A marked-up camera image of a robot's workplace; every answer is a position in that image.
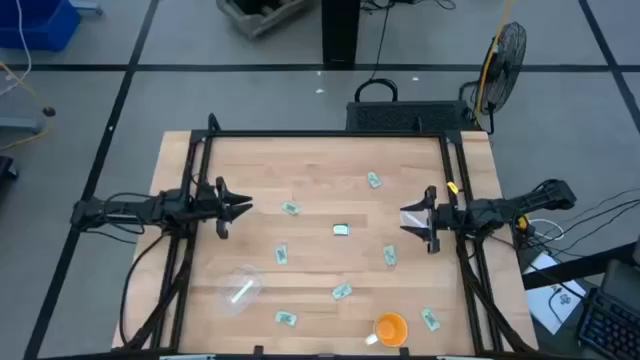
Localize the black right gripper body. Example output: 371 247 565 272
423 185 462 255

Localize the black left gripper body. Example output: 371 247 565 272
196 176 231 241

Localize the clear plastic container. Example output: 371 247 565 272
399 207 432 232
219 264 264 317

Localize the white sweetener stick packet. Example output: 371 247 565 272
229 279 255 304

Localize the black mesh computer case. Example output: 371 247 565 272
344 99 481 134

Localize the orange mug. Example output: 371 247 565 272
364 311 410 349

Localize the white printed paper sheet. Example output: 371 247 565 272
524 252 589 335

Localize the black floor fan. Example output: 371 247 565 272
459 20 529 134

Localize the grey crate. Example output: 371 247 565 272
215 0 314 40

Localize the black pillar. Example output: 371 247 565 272
321 0 361 66

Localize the black backlit keyboard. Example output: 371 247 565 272
574 287 640 360

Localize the grey metal foot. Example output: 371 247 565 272
69 0 104 16
0 116 44 134

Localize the black floor object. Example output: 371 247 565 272
0 154 20 181

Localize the blue plastic bin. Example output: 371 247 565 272
0 0 82 52

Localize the coiled white cable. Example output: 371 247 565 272
529 218 566 242

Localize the black aluminium table frame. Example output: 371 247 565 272
117 113 539 354

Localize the black arm base cable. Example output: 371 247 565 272
118 230 172 347

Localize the black looped floor cable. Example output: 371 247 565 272
353 0 400 104

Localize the yellow cable on fan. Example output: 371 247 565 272
474 0 517 119

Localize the yellow floor cable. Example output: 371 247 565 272
0 59 56 152

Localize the thin white cable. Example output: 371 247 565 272
0 0 33 99

